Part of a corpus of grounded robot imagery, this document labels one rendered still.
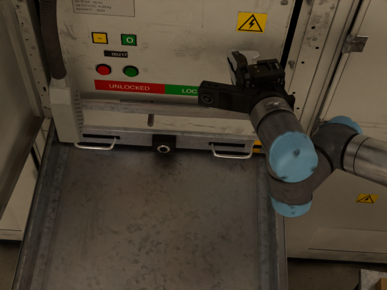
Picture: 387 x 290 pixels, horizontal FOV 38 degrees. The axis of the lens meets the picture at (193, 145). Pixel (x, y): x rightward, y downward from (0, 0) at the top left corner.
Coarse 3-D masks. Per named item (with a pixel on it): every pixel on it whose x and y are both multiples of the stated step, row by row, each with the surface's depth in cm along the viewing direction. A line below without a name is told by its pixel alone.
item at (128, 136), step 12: (84, 132) 144; (96, 132) 144; (108, 132) 143; (120, 132) 143; (132, 132) 143; (144, 132) 143; (156, 132) 143; (168, 132) 143; (180, 132) 143; (192, 132) 143; (204, 132) 143; (132, 144) 147; (144, 144) 147; (180, 144) 146; (192, 144) 146; (204, 144) 146; (216, 144) 146; (228, 144) 145; (240, 144) 145
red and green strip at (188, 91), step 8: (96, 80) 129; (104, 80) 128; (96, 88) 131; (104, 88) 131; (112, 88) 131; (120, 88) 131; (128, 88) 130; (136, 88) 130; (144, 88) 130; (152, 88) 130; (160, 88) 130; (168, 88) 130; (176, 88) 130; (184, 88) 129; (192, 88) 129
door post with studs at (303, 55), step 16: (304, 0) 117; (320, 0) 117; (336, 0) 116; (304, 16) 121; (320, 16) 120; (304, 32) 125; (320, 32) 124; (304, 48) 128; (320, 48) 128; (288, 64) 133; (304, 64) 132; (288, 80) 138; (304, 80) 137; (304, 96) 142
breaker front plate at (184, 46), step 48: (144, 0) 109; (192, 0) 108; (240, 0) 108; (288, 0) 107; (96, 48) 120; (144, 48) 120; (192, 48) 119; (240, 48) 118; (96, 96) 133; (144, 96) 133; (192, 96) 132
